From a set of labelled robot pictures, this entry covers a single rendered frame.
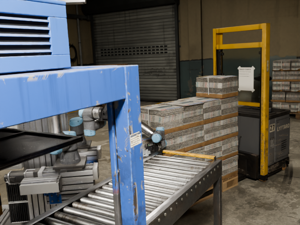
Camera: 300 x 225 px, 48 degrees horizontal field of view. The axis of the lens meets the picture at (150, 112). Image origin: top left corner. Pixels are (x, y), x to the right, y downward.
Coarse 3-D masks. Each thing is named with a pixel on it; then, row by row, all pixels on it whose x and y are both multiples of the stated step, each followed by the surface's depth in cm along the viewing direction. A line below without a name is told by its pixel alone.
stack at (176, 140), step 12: (180, 132) 323; (192, 132) 335; (204, 132) 347; (216, 132) 358; (144, 144) 295; (168, 144) 315; (180, 144) 325; (192, 144) 336; (216, 144) 361; (180, 156) 326; (216, 156) 363; (192, 204) 345
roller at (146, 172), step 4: (144, 172) 226; (148, 172) 224; (152, 172) 223; (156, 172) 222; (160, 172) 221; (164, 176) 217; (168, 176) 216; (172, 176) 215; (176, 176) 214; (180, 176) 213; (184, 176) 212; (188, 180) 209
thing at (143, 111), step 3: (147, 105) 338; (150, 105) 337; (153, 105) 336; (156, 105) 336; (159, 105) 336; (141, 108) 327; (144, 108) 323; (141, 111) 328; (144, 111) 324; (141, 114) 328; (144, 114) 324; (141, 117) 329; (144, 117) 325; (141, 120) 329; (144, 120) 325
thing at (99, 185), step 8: (160, 152) 266; (144, 160) 248; (96, 184) 206; (88, 192) 194; (72, 200) 184; (56, 208) 176; (40, 216) 168; (48, 216) 168; (24, 224) 161; (32, 224) 160
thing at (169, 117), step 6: (156, 108) 319; (162, 108) 314; (168, 108) 313; (174, 108) 313; (180, 108) 318; (156, 114) 310; (162, 114) 304; (168, 114) 309; (174, 114) 315; (180, 114) 320; (156, 120) 311; (162, 120) 306; (168, 120) 311; (174, 120) 316; (180, 120) 321; (156, 126) 312; (162, 126) 307; (168, 126) 312; (174, 126) 316
